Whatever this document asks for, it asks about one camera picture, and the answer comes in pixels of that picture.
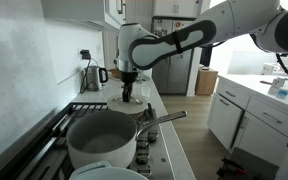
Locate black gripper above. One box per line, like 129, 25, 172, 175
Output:
120, 68, 139, 103

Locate white pot lid steel handle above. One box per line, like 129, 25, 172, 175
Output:
106, 94, 149, 115

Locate steel stove knob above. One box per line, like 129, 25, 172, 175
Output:
137, 164, 152, 178
147, 129, 159, 141
136, 139, 150, 150
135, 149, 150, 164

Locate clear plastic cup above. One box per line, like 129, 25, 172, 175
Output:
140, 86, 151, 98

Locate steel electric kettle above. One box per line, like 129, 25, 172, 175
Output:
83, 64, 109, 92

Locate stainless steel refrigerator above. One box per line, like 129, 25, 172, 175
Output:
150, 16, 193, 95

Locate steel gas cooktop black grates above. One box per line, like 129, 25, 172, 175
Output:
0, 101, 176, 180

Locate black monitor screen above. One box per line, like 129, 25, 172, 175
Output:
199, 44, 213, 68

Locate white bowl rim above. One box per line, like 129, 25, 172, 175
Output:
68, 160, 149, 180

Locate white narrow overhead cabinet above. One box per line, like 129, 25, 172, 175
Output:
152, 0, 202, 18

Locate white kitchen island cabinet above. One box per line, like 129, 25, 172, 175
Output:
207, 73, 288, 168

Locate black red floor equipment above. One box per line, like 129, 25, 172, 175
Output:
216, 156, 249, 180

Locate white countertop appliance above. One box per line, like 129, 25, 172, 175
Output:
260, 62, 288, 76

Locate blue white packet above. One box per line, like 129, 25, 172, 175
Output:
276, 86, 288, 100

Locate black kettle power cord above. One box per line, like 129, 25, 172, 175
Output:
79, 58, 99, 94

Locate black wall plug adapter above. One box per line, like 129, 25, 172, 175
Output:
79, 49, 92, 60

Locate white saucepan long steel handle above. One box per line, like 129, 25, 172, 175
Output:
66, 109, 188, 169

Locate white upper wall cabinets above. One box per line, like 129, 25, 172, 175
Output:
39, 0, 127, 33

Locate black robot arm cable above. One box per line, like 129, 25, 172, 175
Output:
274, 52, 288, 87

